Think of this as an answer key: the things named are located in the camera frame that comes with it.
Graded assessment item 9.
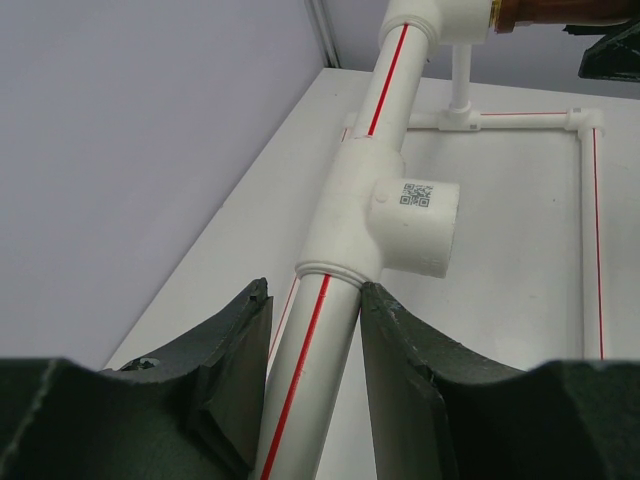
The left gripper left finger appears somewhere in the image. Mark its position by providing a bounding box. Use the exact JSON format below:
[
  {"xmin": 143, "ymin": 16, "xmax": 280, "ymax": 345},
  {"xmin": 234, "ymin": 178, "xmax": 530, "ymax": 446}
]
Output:
[{"xmin": 1, "ymin": 278, "xmax": 273, "ymax": 479}]

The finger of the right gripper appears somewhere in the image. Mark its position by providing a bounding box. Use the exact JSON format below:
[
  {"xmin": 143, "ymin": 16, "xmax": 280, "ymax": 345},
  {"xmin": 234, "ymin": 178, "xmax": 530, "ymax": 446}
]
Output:
[{"xmin": 563, "ymin": 17, "xmax": 640, "ymax": 80}]

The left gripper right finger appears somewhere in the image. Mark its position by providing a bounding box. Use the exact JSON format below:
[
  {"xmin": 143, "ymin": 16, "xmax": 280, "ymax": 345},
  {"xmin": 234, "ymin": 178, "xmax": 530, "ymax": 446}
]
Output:
[{"xmin": 360, "ymin": 283, "xmax": 639, "ymax": 479}]

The brown water faucet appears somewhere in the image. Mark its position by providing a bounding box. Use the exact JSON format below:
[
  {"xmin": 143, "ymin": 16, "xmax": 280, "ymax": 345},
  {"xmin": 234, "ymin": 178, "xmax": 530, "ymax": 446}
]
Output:
[{"xmin": 491, "ymin": 0, "xmax": 639, "ymax": 34}]

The white PVC pipe frame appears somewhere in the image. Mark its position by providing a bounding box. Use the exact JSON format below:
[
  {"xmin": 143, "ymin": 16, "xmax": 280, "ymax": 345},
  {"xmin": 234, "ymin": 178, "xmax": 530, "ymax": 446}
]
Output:
[{"xmin": 254, "ymin": 0, "xmax": 609, "ymax": 480}]

